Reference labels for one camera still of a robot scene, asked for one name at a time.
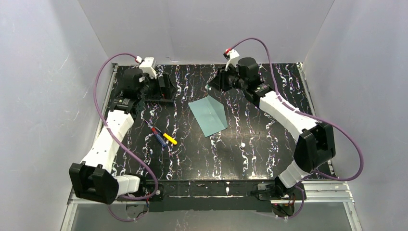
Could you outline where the teal paper envelope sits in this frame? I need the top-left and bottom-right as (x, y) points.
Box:
(188, 96), (228, 137)

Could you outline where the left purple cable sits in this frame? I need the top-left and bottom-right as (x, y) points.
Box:
(93, 52), (159, 223)

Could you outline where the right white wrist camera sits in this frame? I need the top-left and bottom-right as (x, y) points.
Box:
(223, 48), (240, 71)

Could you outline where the aluminium frame rail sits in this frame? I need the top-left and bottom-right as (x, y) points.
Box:
(67, 180), (355, 205)

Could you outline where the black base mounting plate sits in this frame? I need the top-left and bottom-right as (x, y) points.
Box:
(140, 179), (306, 214)

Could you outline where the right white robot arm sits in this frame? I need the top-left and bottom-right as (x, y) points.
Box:
(209, 57), (335, 192)

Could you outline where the yellow handled screwdriver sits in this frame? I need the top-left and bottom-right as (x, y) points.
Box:
(163, 133), (178, 145)

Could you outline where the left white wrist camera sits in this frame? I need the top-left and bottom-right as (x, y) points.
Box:
(135, 56), (157, 79)

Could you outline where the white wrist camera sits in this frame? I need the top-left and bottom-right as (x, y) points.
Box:
(135, 56), (157, 79)
(223, 48), (240, 71)

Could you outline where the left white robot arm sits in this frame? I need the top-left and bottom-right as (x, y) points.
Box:
(69, 68), (176, 205)

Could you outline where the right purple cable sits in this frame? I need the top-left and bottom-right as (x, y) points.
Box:
(229, 38), (365, 219)

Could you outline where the purple cable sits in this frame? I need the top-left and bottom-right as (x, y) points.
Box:
(93, 52), (159, 223)
(229, 38), (365, 219)

